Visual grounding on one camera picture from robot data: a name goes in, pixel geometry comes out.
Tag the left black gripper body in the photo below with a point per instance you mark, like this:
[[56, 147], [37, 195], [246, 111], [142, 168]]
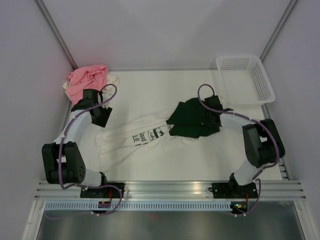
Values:
[[103, 114]]

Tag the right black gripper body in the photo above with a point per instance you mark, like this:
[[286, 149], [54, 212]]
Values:
[[207, 121]]

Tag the pink t-shirt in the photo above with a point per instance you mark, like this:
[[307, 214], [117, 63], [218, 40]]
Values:
[[87, 77]]

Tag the white and green t-shirt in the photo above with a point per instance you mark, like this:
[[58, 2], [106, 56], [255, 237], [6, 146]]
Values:
[[153, 135]]

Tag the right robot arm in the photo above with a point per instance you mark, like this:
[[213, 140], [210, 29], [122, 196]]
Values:
[[263, 145]]

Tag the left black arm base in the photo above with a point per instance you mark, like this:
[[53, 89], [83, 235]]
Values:
[[114, 191]]

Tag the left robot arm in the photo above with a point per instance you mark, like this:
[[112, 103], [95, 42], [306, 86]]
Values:
[[62, 159]]

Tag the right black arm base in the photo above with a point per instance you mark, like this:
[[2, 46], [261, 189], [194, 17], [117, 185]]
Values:
[[222, 190]]

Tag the cream white t-shirt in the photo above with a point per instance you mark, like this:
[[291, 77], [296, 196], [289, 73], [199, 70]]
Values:
[[111, 79]]

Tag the white plastic basket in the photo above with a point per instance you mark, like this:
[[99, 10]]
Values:
[[245, 81]]

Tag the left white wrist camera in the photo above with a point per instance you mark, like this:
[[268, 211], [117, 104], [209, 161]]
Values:
[[105, 96]]

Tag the aluminium mounting rail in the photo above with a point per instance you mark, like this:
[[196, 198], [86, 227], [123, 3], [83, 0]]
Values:
[[271, 190]]

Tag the white slotted cable duct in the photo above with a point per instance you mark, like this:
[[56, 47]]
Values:
[[140, 206]]

